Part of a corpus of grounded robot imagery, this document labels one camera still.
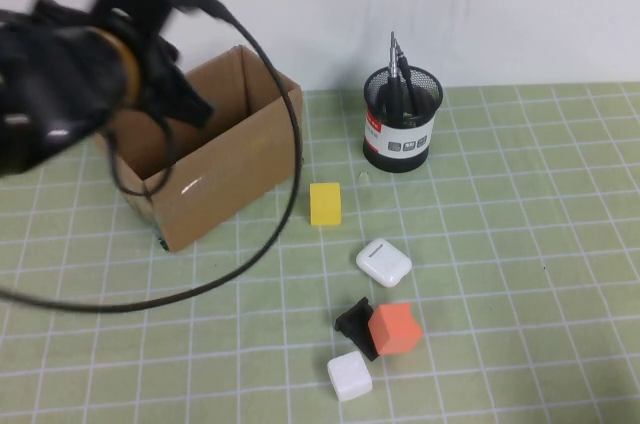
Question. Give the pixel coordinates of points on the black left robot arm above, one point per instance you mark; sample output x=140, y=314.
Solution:
x=50, y=94

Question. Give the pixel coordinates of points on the thin black screwdriver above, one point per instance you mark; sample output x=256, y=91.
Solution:
x=411, y=89

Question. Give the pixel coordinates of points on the yellow cube block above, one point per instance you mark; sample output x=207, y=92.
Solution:
x=325, y=204

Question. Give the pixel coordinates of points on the open brown cardboard box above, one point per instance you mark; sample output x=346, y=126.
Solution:
x=225, y=184

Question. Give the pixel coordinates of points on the white earbuds case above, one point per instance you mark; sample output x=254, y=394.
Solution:
x=384, y=261

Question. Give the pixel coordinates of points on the white cube block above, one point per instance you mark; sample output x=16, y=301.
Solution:
x=350, y=376

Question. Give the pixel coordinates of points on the orange cube block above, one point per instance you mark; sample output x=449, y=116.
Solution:
x=395, y=331

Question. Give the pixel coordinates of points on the black plastic bracket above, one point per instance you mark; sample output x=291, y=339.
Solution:
x=352, y=321

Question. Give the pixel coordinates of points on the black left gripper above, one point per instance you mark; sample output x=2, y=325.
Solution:
x=155, y=54

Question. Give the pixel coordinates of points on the black mesh pen holder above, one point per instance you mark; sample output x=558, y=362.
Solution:
x=400, y=144

